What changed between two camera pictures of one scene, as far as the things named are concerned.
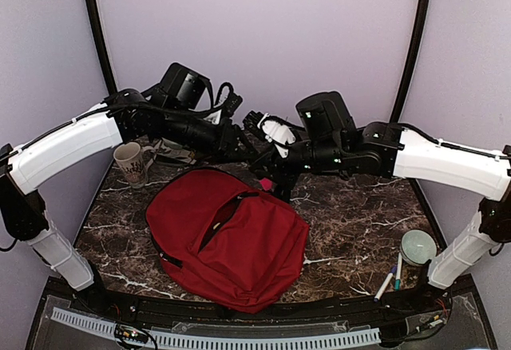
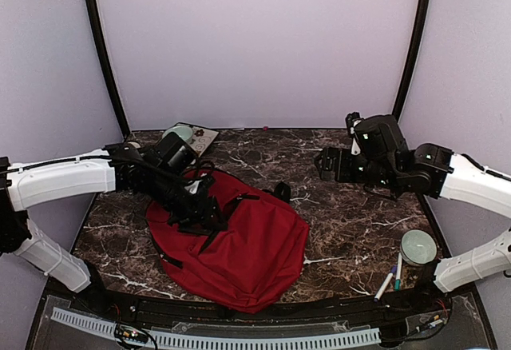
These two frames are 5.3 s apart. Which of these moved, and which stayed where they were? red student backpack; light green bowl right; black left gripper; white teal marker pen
Moved: black left gripper
Stayed: red student backpack; white teal marker pen; light green bowl right
